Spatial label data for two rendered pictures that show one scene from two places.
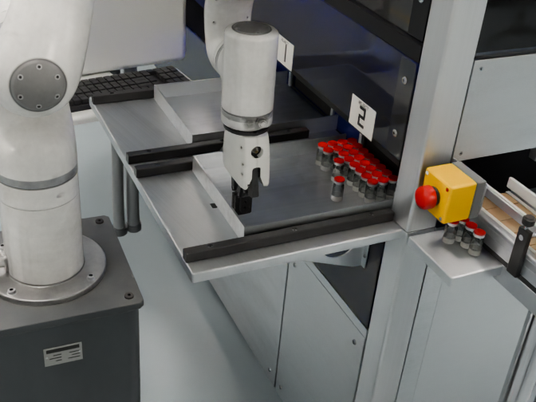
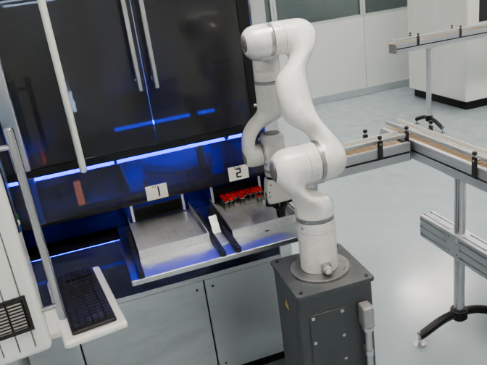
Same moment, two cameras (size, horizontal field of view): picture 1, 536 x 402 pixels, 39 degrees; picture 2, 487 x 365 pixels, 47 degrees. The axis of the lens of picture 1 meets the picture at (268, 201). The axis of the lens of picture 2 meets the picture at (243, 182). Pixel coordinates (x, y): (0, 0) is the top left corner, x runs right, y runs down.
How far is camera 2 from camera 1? 211 cm
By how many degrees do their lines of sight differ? 69
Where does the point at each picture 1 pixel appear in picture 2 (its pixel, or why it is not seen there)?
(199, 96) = (140, 245)
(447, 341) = not seen: hidden behind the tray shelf
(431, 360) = not seen: hidden behind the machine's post
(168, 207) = (269, 240)
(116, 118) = (167, 267)
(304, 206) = (267, 211)
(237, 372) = not seen: outside the picture
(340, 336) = (263, 277)
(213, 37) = (255, 150)
